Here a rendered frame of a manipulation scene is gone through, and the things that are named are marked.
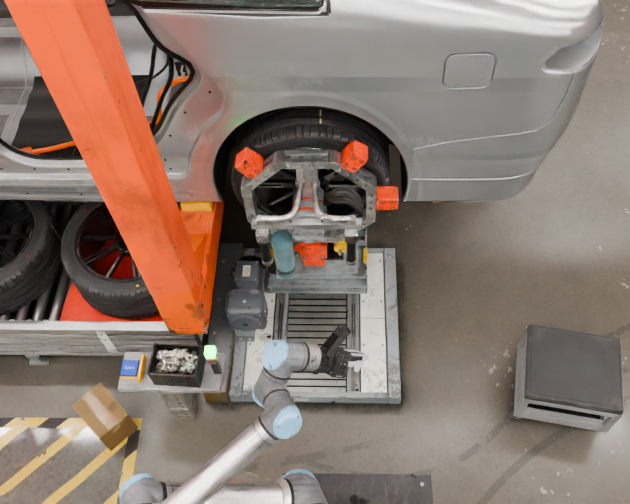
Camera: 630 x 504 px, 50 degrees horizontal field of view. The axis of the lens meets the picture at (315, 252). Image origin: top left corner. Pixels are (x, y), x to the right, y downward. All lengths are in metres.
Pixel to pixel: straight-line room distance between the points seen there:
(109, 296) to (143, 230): 0.90
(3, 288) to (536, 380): 2.38
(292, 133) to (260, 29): 0.47
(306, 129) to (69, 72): 1.07
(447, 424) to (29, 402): 1.99
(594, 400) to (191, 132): 1.96
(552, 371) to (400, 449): 0.75
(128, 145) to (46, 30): 0.40
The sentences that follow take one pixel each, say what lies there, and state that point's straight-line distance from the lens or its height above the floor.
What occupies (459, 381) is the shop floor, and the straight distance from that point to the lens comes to 3.35.
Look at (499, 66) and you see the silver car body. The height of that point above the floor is 1.49.
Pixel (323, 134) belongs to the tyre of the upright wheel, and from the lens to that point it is 2.59.
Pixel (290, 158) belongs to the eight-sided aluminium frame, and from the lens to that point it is 2.62.
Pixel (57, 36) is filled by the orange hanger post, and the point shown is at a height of 2.05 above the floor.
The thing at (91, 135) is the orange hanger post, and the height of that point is 1.73.
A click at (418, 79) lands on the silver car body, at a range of 2.41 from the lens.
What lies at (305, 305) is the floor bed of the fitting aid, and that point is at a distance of 3.48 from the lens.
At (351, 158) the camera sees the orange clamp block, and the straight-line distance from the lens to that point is 2.55.
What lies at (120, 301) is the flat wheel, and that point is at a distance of 3.15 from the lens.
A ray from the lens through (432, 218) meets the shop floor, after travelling 3.81.
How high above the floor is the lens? 3.06
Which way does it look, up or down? 57 degrees down
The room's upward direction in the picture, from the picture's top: 5 degrees counter-clockwise
